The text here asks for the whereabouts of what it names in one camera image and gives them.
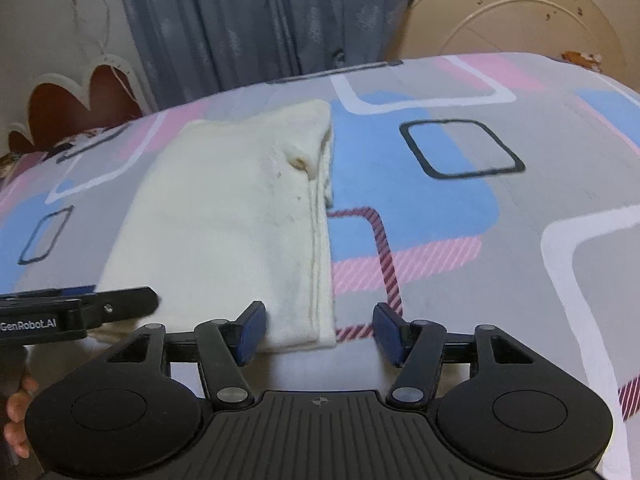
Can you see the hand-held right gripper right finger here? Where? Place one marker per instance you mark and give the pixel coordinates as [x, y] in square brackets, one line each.
[387, 334]

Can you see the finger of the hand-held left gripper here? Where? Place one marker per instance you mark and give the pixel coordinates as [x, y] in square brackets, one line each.
[55, 292]
[127, 306]

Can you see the pastel geometric printed blanket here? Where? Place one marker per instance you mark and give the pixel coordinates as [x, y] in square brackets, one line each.
[500, 260]

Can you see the cream knit sweater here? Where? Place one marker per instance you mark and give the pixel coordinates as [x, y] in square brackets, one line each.
[225, 220]

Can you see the blue-grey patterned curtain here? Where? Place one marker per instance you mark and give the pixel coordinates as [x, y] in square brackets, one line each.
[250, 25]

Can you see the red floral pillow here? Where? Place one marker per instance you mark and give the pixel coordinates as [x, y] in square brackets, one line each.
[12, 165]

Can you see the person's left hand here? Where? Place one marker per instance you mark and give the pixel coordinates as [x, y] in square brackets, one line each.
[20, 420]

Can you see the cream round folding table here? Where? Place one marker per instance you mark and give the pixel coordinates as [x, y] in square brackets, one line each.
[510, 15]

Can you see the orange patterned cloth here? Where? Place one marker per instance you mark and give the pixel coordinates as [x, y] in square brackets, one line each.
[582, 59]

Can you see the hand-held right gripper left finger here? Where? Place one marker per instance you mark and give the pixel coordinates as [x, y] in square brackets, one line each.
[251, 335]

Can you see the brown cloud-shaped headboard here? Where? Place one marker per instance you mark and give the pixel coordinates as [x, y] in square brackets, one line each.
[70, 105]

